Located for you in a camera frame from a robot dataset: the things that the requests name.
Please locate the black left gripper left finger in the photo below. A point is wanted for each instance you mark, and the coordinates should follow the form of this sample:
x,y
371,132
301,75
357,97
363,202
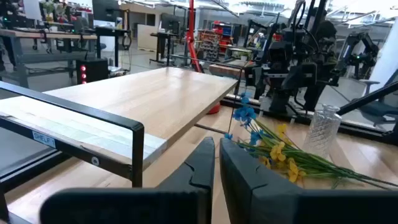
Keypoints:
x,y
186,199

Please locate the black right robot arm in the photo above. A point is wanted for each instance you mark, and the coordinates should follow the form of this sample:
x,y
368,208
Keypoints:
x,y
275,102

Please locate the blue flower bunch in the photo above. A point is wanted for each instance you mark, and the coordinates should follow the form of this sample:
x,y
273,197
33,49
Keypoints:
x,y
245,113

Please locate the red storage rack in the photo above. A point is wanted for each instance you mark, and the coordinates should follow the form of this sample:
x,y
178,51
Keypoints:
x,y
222,32

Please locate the wooden workbench with grey frame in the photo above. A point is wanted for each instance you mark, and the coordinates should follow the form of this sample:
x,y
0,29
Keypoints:
x,y
46,35

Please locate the yellow flower bunch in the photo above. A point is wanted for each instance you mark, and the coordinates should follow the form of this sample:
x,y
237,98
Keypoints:
x,y
292,168

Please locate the grey office chair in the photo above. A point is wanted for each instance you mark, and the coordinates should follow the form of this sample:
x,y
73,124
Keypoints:
x,y
377,109

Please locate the black computer tower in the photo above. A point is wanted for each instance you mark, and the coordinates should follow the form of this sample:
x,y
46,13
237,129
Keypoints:
x,y
93,71

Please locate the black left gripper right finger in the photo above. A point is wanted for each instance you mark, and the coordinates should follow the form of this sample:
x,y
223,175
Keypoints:
x,y
264,202

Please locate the diamond-pattern clear glass vase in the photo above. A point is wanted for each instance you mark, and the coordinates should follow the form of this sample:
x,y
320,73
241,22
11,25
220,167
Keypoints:
x,y
321,130

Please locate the white shelf label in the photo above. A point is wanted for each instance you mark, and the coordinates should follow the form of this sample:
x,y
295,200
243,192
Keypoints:
x,y
43,139

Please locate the wooden shelf with black frame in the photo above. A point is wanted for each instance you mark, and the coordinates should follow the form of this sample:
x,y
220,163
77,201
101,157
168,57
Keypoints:
x,y
140,93

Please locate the black standing desk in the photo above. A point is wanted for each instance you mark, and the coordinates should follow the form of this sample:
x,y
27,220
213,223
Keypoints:
x,y
109,31

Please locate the black background robot arm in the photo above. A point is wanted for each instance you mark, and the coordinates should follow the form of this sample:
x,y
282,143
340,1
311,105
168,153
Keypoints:
x,y
360,56

